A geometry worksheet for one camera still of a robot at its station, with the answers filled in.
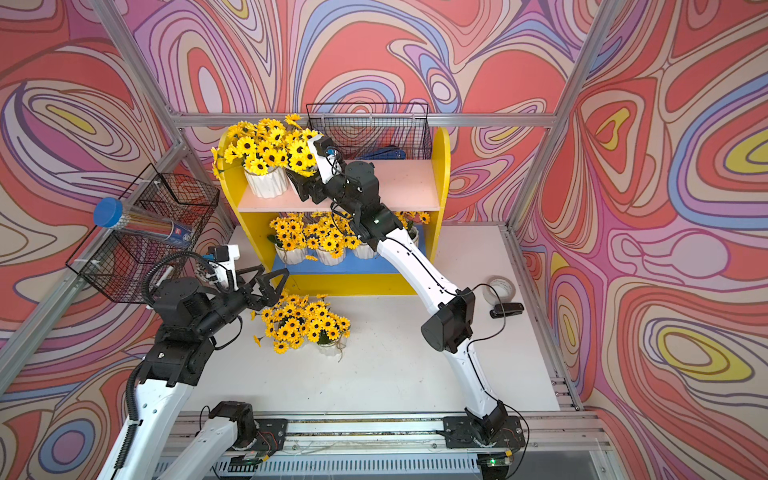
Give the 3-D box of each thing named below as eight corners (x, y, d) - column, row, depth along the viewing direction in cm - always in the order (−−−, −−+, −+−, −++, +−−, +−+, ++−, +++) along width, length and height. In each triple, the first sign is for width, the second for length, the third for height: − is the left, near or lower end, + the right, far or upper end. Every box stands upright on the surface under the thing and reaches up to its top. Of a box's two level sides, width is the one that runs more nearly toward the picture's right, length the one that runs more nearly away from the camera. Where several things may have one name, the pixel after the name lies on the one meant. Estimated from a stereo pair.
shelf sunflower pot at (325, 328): (312, 355, 88) (299, 331, 75) (316, 327, 93) (306, 300, 81) (351, 356, 88) (345, 331, 75) (353, 327, 94) (348, 300, 81)
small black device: (492, 319, 96) (494, 314, 93) (487, 309, 98) (490, 305, 96) (521, 314, 97) (525, 310, 94) (516, 305, 99) (519, 300, 97)
